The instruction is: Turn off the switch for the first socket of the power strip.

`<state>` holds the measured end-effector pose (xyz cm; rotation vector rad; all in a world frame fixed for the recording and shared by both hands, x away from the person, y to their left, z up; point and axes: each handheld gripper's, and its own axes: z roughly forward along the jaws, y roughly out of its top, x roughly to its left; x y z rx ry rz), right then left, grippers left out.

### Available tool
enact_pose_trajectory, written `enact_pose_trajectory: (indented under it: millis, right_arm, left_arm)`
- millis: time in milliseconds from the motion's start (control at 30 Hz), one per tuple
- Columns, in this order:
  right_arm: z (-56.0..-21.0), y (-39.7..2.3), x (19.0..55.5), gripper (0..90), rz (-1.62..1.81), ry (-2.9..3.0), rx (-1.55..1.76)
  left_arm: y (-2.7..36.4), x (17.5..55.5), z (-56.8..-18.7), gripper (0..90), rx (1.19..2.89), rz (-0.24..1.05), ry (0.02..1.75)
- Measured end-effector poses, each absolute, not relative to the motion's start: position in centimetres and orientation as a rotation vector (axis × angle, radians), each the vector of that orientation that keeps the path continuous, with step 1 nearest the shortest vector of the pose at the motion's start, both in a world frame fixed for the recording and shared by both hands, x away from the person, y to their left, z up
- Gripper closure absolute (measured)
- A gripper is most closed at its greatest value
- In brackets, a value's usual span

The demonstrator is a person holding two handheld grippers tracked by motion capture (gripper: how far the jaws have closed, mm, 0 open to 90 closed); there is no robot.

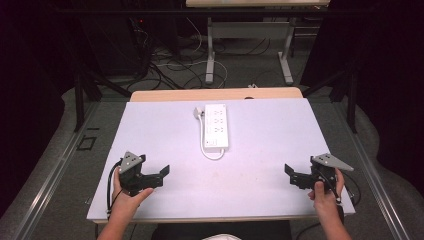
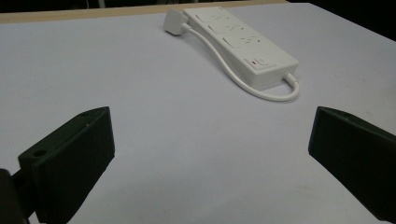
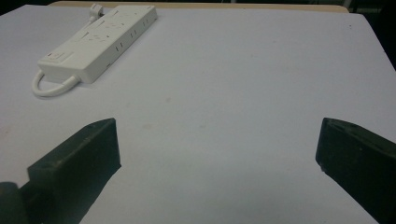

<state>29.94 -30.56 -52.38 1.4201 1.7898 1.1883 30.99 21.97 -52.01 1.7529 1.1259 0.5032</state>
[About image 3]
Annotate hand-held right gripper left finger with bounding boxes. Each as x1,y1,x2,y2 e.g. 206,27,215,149
19,118,122,224

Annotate white plug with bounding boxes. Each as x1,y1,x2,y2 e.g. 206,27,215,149
88,3,105,24

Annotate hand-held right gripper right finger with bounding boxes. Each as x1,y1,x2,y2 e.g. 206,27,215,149
315,117,396,224

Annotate white power strip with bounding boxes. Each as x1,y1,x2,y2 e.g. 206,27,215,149
36,4,159,85

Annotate white power strip cable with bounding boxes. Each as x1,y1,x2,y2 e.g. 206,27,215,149
32,70,82,98

